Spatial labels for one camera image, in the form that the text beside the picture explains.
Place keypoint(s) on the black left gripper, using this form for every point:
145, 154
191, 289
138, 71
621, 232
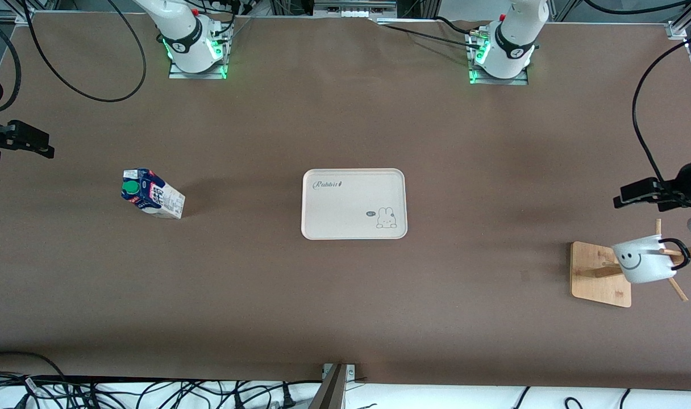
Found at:
688, 180

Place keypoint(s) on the grey metal post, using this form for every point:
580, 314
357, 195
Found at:
331, 395

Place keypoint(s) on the aluminium frame corner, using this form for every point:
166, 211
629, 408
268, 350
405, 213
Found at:
16, 17
681, 25

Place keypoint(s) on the blue milk carton green cap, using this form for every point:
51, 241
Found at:
152, 199

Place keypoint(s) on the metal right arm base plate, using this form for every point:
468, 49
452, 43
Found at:
198, 75

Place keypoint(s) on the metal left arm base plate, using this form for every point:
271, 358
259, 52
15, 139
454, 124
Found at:
499, 81

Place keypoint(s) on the small metal post bracket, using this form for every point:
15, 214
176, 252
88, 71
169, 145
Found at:
351, 372

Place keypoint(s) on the white power strip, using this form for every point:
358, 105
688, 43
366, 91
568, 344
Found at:
354, 11

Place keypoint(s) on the wooden cup rack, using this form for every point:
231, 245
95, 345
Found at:
598, 284

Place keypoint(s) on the cream rabbit print tray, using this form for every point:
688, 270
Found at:
345, 204

